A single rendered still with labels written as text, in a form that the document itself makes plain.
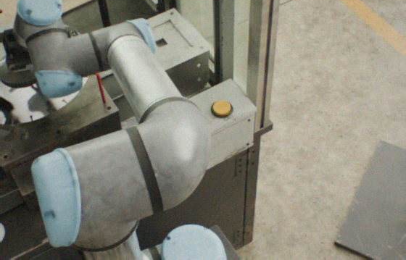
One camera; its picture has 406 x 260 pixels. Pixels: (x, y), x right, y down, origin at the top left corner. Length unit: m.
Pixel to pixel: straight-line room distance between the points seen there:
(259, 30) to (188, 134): 0.55
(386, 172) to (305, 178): 0.30
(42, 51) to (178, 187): 0.45
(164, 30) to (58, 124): 0.36
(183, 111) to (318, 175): 1.62
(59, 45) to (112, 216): 0.44
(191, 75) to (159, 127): 0.80
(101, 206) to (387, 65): 2.18
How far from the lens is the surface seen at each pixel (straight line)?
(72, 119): 1.49
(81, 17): 1.88
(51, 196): 0.74
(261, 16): 1.25
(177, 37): 1.56
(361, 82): 2.70
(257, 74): 1.38
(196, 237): 1.14
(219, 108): 1.39
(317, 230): 2.27
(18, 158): 1.46
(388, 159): 2.45
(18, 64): 1.30
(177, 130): 0.76
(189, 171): 0.76
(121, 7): 1.88
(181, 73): 1.52
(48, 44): 1.10
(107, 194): 0.73
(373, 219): 2.30
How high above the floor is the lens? 1.99
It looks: 53 degrees down
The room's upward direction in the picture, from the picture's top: 3 degrees counter-clockwise
